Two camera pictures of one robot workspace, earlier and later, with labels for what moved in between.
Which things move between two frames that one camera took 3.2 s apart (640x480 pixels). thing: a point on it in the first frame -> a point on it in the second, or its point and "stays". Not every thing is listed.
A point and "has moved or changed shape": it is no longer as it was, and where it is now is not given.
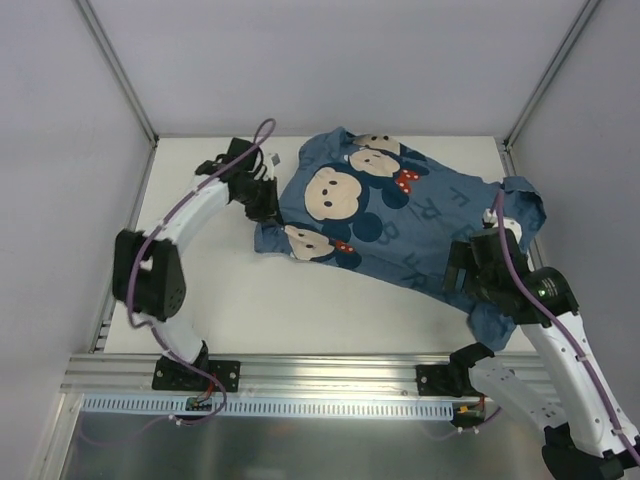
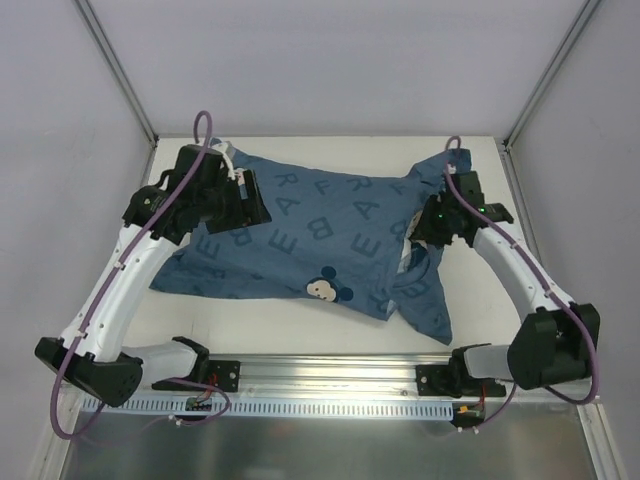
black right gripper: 460,267 -> 423,226
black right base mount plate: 445,380 stays
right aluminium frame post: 550,73 stays
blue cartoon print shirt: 370,203 has moved or changed shape
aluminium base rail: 319,374 stays
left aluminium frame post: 93,21 stays
